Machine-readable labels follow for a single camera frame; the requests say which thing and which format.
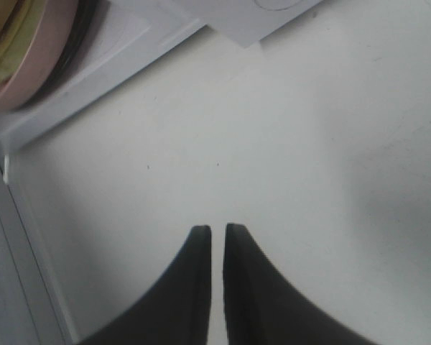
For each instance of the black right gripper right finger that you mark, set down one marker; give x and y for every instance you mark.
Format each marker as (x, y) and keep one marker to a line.
(262, 307)

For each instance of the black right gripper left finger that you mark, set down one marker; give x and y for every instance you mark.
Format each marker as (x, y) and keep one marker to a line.
(176, 309)

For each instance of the white microwave door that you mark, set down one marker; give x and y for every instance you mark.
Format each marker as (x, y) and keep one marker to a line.
(30, 312)

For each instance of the round door release button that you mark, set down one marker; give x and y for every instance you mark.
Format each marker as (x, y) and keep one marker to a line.
(276, 5)

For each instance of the pink plate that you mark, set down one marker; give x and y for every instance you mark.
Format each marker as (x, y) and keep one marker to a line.
(44, 51)

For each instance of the white bread sandwich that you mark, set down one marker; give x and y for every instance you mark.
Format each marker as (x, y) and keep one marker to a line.
(17, 36)

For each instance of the white microwave oven body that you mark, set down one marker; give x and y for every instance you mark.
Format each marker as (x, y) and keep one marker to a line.
(126, 37)

